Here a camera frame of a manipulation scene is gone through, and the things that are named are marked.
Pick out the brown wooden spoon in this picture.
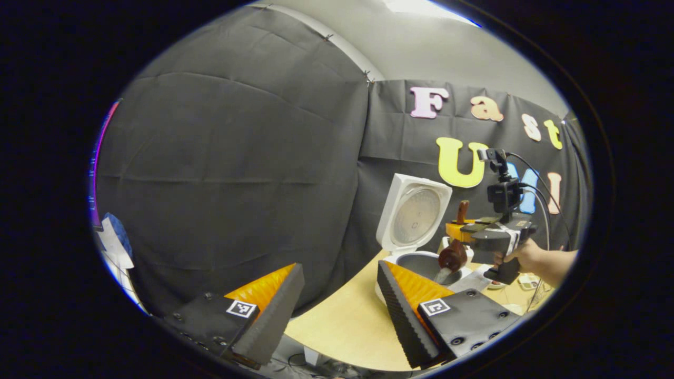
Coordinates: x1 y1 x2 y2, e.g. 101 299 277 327
438 200 471 274

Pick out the black backdrop cloth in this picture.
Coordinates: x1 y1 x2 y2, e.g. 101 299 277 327
95 5 590 316

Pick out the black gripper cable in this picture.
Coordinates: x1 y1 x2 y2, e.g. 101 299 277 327
505 152 573 253

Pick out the white rice cooker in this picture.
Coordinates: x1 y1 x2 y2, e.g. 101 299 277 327
375 174 494 306

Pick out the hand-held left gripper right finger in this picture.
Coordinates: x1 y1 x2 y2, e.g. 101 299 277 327
376 260 523 370

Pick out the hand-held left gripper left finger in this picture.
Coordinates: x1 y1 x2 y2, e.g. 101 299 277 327
161 263 306 370

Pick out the large ceiling light panel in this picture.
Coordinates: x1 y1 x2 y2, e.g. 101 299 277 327
382 0 482 28

